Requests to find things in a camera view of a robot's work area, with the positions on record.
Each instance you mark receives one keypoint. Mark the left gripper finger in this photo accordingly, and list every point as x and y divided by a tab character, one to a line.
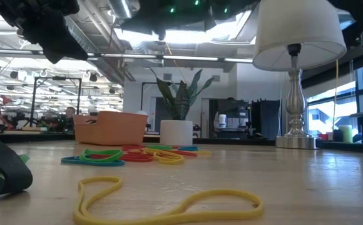
59	43

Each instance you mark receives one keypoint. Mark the blue rubber band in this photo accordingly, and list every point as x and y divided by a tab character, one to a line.
75	161
188	148

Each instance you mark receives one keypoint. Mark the black wide rubber band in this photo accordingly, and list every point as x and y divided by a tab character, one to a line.
12	168

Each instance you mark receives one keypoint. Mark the yellow rubber band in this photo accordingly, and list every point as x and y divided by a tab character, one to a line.
169	159
101	179
203	152

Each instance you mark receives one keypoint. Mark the orange plastic bin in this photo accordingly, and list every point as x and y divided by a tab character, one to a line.
112	128

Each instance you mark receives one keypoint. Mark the person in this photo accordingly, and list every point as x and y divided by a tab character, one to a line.
69	117

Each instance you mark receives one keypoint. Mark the snake plant in white pot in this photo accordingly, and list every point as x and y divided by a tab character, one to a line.
176	132

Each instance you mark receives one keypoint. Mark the white bottle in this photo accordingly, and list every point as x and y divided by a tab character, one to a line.
222	121

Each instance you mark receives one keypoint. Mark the black cabinet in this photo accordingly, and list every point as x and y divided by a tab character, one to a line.
234	120
265	118

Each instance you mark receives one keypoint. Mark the table lamp with white shade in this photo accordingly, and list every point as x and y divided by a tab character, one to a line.
294	31

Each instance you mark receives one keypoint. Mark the red container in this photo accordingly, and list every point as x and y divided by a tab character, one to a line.
325	136

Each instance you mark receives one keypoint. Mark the yellow-green cup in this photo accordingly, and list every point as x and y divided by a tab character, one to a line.
345	133

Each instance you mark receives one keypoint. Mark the black rack frame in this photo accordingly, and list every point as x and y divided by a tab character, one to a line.
56	78

